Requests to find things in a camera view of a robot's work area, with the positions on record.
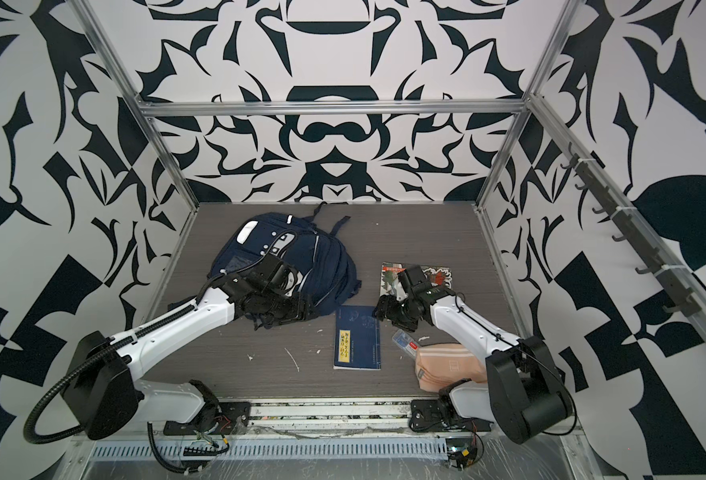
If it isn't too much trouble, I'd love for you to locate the illustrated comic picture book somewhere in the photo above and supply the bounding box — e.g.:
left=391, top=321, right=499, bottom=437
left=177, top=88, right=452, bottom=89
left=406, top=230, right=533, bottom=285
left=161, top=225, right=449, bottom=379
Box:
left=379, top=262, right=453, bottom=301

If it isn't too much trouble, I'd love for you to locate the navy blue notebook yellow label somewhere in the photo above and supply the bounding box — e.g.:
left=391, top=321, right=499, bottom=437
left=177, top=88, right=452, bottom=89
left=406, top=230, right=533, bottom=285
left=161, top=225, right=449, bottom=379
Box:
left=334, top=305, right=381, bottom=371

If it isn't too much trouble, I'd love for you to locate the navy blue student backpack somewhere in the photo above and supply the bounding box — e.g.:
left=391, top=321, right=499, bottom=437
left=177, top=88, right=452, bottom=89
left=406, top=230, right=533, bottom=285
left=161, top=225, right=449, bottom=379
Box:
left=207, top=212, right=361, bottom=318

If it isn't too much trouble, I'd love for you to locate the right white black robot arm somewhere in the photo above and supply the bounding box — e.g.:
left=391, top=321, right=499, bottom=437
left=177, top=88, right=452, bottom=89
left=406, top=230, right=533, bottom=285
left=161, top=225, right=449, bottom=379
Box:
left=374, top=265, right=579, bottom=444

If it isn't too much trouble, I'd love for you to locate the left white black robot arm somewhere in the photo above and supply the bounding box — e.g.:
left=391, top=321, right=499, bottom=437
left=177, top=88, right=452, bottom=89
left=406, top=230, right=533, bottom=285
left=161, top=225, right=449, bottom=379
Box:
left=62, top=255, right=316, bottom=440

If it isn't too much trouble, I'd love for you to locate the clear plastic eraser case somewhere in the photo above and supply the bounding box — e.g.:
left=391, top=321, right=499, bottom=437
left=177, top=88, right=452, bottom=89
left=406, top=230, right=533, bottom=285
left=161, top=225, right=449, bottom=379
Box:
left=392, top=329, right=420, bottom=359

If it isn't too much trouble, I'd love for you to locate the pink fabric pencil pouch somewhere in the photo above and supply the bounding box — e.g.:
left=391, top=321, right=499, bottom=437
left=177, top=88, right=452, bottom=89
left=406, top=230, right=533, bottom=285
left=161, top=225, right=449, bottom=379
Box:
left=415, top=344, right=487, bottom=393

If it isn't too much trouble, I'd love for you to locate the green circuit board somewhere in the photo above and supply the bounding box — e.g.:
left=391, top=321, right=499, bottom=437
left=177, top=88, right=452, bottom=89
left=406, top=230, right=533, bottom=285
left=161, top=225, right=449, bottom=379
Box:
left=447, top=436, right=485, bottom=471

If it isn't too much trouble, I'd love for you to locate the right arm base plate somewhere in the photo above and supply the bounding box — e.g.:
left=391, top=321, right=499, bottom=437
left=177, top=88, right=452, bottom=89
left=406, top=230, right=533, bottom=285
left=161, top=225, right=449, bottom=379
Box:
left=409, top=399, right=492, bottom=433

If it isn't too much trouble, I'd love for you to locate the aluminium front rail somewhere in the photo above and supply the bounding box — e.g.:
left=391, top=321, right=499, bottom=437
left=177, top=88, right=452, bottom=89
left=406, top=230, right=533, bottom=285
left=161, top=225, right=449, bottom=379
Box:
left=70, top=393, right=585, bottom=443

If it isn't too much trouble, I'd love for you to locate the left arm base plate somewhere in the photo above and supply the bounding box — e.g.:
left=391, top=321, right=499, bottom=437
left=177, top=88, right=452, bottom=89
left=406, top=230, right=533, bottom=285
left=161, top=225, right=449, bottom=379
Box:
left=163, top=401, right=252, bottom=436

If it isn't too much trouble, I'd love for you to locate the white slotted cable duct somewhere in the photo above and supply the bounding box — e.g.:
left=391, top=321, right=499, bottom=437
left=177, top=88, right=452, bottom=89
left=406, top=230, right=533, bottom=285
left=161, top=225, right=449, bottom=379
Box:
left=88, top=437, right=450, bottom=462

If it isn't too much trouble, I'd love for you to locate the wall hook rack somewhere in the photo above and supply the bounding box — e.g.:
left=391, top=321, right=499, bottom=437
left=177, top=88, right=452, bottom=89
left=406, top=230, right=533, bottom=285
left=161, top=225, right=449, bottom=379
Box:
left=563, top=147, right=702, bottom=317

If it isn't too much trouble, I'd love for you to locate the aluminium cage frame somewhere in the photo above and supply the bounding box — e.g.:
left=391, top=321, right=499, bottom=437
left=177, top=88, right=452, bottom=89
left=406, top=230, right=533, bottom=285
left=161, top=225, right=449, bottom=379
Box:
left=71, top=1, right=706, bottom=343

